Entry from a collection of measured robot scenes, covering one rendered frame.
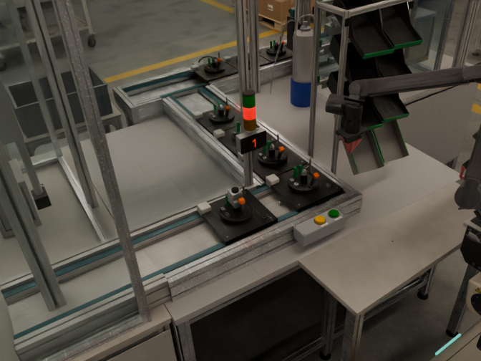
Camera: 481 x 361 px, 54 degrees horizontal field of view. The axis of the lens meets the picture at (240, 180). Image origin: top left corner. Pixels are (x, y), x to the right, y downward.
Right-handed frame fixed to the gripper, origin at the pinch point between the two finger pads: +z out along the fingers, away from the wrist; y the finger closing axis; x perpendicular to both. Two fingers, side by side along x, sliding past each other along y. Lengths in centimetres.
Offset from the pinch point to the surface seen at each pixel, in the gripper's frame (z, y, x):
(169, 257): 31, 70, -17
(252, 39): 2, -37, -127
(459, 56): 25, -159, -72
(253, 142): 2.2, 24.2, -29.1
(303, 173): 19.6, 6.0, -19.7
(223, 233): 26, 49, -12
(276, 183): 26.0, 14.4, -27.2
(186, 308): 37, 74, 3
